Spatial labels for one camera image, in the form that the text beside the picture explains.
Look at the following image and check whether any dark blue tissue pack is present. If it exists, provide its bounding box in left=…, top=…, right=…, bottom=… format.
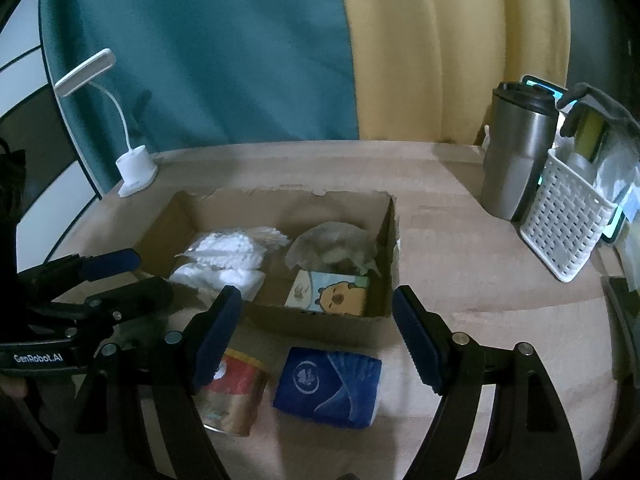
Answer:
left=271, top=346, right=383, bottom=431

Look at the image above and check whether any steel tumbler with black lid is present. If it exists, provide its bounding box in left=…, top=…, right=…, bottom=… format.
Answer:
left=481, top=81, right=560, bottom=222

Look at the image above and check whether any clear zip bag of snacks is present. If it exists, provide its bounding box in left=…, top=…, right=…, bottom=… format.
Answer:
left=285, top=221, right=383, bottom=277

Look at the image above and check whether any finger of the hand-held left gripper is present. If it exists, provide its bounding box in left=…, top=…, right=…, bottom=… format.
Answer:
left=17, top=249, right=141, bottom=296
left=30, top=277, right=174, bottom=331

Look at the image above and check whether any cardboard box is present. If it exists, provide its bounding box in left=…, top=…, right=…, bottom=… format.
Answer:
left=131, top=187, right=401, bottom=348

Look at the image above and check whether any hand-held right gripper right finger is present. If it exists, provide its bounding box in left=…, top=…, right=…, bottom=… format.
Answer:
left=392, top=285, right=583, bottom=480

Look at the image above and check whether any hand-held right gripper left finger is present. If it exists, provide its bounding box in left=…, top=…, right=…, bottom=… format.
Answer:
left=75, top=285, right=244, bottom=480

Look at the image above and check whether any bag of cotton swabs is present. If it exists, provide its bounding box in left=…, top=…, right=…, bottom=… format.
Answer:
left=182, top=225, right=292, bottom=273

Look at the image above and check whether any teal curtain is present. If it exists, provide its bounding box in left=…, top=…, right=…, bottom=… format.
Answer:
left=39, top=0, right=361, bottom=196

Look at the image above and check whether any cartoon printed tissue pack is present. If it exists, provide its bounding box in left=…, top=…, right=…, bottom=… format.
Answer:
left=284, top=269, right=371, bottom=318

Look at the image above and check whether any red and gold tin can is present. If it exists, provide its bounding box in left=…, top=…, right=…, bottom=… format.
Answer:
left=192, top=347, right=268, bottom=437

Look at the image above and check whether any clear plastic bag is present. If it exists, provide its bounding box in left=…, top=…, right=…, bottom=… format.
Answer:
left=590, top=135, right=640, bottom=261

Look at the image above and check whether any grey cloth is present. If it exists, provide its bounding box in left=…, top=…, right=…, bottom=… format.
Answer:
left=556, top=82, right=640, bottom=141

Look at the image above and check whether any yellow green sponge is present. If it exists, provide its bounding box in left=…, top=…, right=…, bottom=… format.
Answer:
left=572, top=110, right=608, bottom=163

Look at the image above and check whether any yellow curtain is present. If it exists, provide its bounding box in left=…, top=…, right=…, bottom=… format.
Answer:
left=332, top=0, right=573, bottom=146

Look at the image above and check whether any white plastic basket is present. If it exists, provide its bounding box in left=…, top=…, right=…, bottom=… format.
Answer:
left=519, top=147, right=618, bottom=282

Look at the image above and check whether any white desk lamp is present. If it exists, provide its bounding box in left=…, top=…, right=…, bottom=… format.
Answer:
left=54, top=48, right=158, bottom=197

